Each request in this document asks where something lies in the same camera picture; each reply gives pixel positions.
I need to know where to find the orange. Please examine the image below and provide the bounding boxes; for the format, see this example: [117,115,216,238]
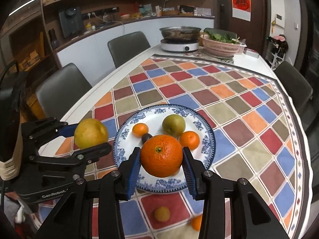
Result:
[140,134,183,178]
[191,214,203,231]

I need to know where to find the blue patterned white plate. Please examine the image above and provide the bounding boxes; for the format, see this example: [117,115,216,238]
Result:
[113,104,215,193]

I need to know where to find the chequered colourful tablecloth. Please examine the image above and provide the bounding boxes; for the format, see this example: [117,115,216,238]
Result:
[37,53,306,239]

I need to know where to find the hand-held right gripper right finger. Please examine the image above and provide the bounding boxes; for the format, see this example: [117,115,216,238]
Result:
[183,147,289,239]

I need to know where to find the white induction cooker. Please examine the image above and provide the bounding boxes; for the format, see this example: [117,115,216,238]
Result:
[160,38,200,53]

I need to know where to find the small flat box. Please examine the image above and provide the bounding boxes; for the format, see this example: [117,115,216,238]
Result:
[244,48,260,58]

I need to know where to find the red and white wall calendar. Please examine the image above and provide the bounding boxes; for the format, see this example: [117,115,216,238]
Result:
[230,0,252,22]

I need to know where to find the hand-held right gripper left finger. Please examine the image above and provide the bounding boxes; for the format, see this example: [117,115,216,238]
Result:
[35,147,142,239]

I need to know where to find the wooden shelf unit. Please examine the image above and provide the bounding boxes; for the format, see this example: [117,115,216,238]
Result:
[40,0,145,53]

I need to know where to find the small mandarin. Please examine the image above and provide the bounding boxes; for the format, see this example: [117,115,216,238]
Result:
[179,131,200,151]
[132,123,149,138]

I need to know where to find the glass display cabinet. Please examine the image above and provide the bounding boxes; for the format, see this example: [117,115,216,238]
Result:
[0,0,60,120]

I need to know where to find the pink plastic basket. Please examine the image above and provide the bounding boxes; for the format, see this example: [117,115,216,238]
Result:
[201,36,243,56]

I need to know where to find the brown kiwi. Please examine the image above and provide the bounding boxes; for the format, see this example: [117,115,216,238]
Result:
[154,206,170,222]

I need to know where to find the green leafy vegetables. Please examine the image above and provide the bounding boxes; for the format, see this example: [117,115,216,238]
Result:
[204,30,241,44]

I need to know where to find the steel pot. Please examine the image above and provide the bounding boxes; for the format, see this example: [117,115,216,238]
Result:
[159,26,202,42]

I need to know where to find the black framed glass door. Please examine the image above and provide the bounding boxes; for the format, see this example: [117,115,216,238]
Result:
[299,0,319,130]

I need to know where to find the black water dispenser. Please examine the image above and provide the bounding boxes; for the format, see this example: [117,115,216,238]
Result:
[58,6,84,38]

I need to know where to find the white intercom panel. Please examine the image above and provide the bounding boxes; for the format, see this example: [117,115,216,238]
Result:
[274,13,285,27]

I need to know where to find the dark wooden door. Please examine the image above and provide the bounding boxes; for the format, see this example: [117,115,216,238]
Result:
[215,0,272,58]

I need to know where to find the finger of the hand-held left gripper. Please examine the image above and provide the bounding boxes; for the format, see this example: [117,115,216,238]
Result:
[29,141,112,171]
[21,118,78,156]

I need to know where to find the grey dining chair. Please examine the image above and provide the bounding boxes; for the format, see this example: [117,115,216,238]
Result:
[35,63,93,122]
[108,31,151,69]
[274,60,314,120]

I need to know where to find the white counter cabinet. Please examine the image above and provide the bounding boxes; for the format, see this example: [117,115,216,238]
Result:
[56,17,215,68]

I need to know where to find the yellow pear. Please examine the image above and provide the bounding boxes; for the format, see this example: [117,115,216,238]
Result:
[74,119,109,150]

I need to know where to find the green apple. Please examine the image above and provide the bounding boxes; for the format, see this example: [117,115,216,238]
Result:
[162,114,186,137]

